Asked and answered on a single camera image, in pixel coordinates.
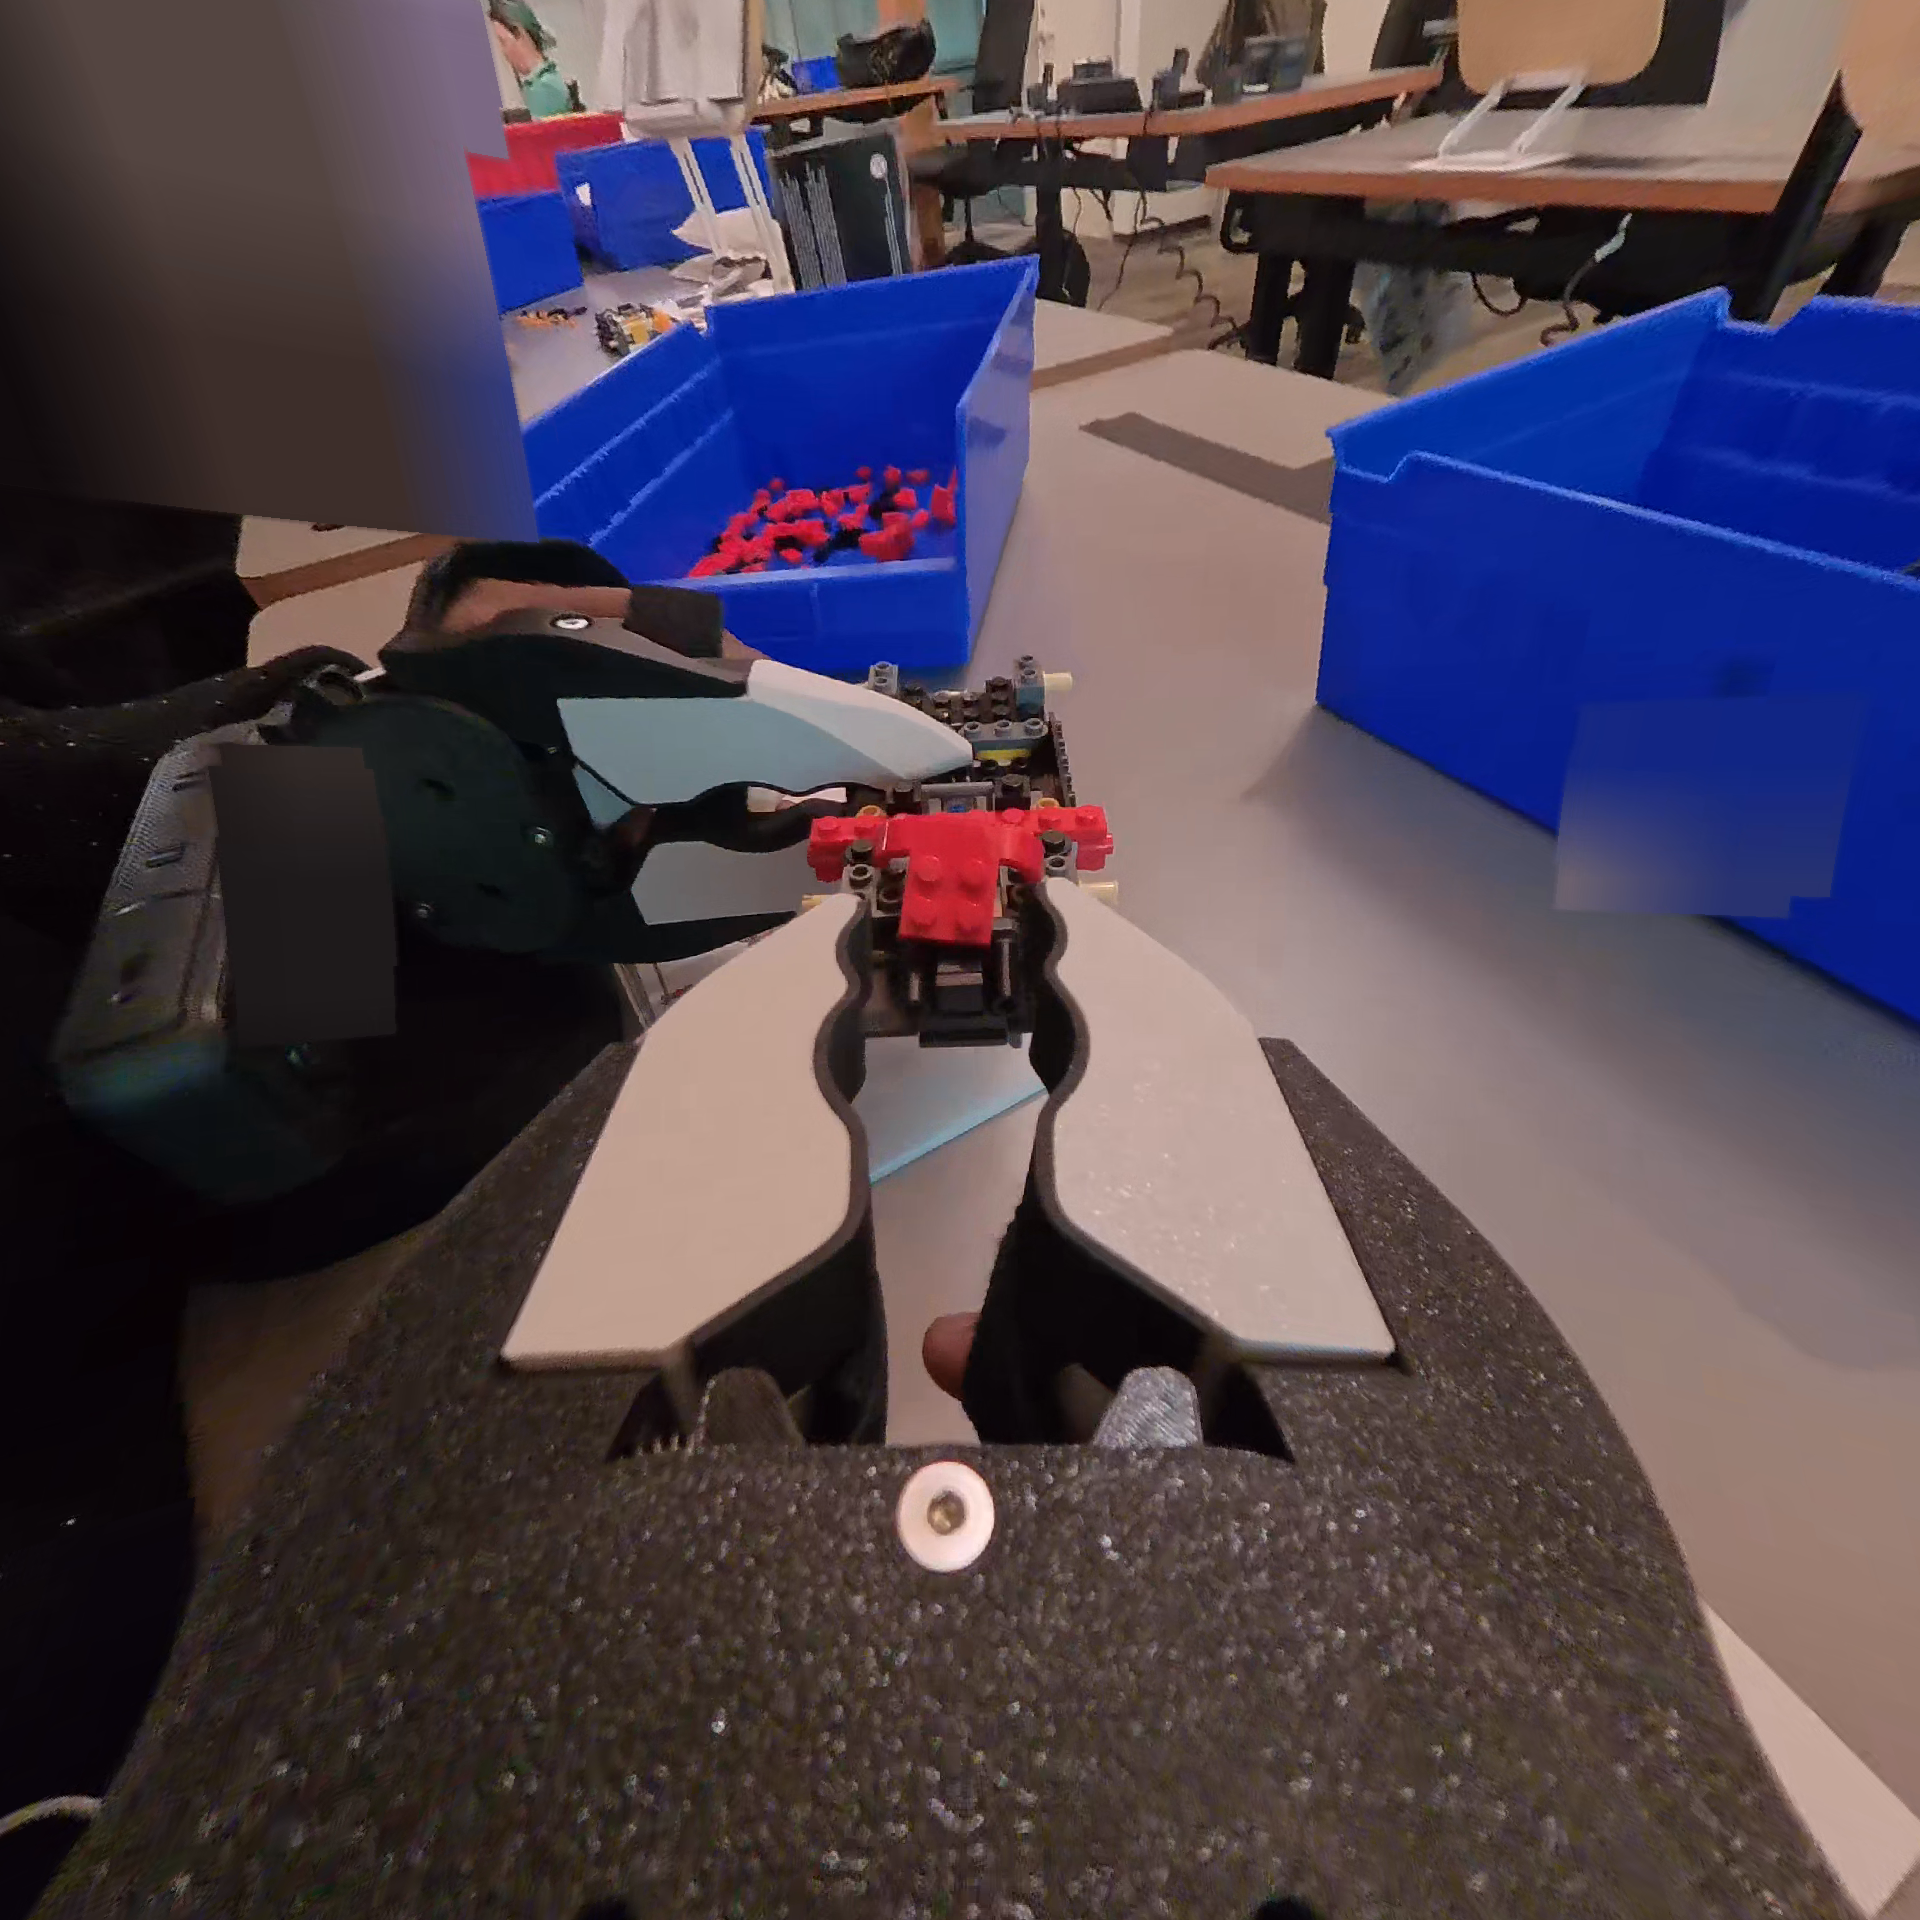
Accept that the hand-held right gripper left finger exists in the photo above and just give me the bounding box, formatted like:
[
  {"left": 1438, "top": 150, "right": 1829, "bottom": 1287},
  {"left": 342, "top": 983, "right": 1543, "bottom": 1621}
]
[{"left": 499, "top": 899, "right": 880, "bottom": 1373}]

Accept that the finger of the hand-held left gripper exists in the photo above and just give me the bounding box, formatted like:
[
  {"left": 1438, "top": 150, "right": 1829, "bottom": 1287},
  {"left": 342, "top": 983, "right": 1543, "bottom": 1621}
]
[
  {"left": 632, "top": 838, "right": 822, "bottom": 966},
  {"left": 554, "top": 660, "right": 977, "bottom": 834}
]

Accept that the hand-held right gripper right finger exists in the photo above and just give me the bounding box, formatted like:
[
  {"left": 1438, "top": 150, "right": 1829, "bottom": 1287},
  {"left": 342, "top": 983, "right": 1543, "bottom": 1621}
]
[{"left": 1025, "top": 883, "right": 1400, "bottom": 1373}]

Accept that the lego car chassis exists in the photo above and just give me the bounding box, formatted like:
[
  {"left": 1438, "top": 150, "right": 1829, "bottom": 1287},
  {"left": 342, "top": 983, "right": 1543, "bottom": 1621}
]
[{"left": 803, "top": 658, "right": 1124, "bottom": 1053}]

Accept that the red t-shaped lego piece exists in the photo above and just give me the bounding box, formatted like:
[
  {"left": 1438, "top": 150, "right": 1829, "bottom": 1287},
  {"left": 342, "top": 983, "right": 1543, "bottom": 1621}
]
[{"left": 808, "top": 808, "right": 1114, "bottom": 947}]

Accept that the small black lego piece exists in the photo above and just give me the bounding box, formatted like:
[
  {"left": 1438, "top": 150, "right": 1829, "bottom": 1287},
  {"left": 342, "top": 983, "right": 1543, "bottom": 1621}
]
[{"left": 915, "top": 960, "right": 1025, "bottom": 1047}]

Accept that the blue bin holding red bricks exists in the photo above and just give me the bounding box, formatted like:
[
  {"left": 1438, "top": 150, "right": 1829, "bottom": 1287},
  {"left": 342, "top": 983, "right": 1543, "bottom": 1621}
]
[{"left": 524, "top": 255, "right": 1042, "bottom": 672}]

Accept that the pile of red lego bricks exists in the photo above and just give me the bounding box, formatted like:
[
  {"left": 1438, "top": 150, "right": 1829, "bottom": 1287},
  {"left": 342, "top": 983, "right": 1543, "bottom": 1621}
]
[{"left": 686, "top": 465, "right": 965, "bottom": 578}]

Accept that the person's left hand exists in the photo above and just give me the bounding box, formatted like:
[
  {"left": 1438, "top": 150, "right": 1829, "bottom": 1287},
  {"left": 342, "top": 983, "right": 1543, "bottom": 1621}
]
[{"left": 408, "top": 540, "right": 726, "bottom": 663}]

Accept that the white instruction booklet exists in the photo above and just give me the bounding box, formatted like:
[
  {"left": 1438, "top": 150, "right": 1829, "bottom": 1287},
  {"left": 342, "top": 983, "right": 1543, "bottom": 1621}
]
[{"left": 614, "top": 960, "right": 1920, "bottom": 1920}]

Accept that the black cardboard box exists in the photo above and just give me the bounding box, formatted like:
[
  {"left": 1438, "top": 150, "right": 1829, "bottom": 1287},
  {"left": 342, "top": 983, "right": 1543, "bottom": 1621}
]
[{"left": 767, "top": 129, "right": 915, "bottom": 291}]

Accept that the small blue bin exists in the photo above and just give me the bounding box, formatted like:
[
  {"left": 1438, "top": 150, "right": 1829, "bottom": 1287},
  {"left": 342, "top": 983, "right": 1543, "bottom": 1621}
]
[
  {"left": 560, "top": 131, "right": 775, "bottom": 272},
  {"left": 478, "top": 194, "right": 587, "bottom": 314}
]

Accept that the small red bin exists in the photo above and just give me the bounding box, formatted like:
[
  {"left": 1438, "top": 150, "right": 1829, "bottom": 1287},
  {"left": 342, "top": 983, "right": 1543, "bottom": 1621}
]
[{"left": 469, "top": 110, "right": 624, "bottom": 195}]

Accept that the blue bin with black divider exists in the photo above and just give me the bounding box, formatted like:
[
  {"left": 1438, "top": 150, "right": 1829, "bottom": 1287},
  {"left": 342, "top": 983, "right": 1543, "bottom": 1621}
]
[{"left": 1316, "top": 289, "right": 1920, "bottom": 1029}]

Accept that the person's black clothing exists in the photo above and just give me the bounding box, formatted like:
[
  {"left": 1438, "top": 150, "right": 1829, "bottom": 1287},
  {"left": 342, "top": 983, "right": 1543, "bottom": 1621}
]
[{"left": 0, "top": 1200, "right": 200, "bottom": 1920}]

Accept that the wooden edged office desk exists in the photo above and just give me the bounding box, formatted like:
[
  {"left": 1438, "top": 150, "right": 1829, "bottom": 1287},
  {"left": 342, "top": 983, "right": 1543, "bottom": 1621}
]
[
  {"left": 937, "top": 63, "right": 1450, "bottom": 195},
  {"left": 1210, "top": 110, "right": 1920, "bottom": 375}
]

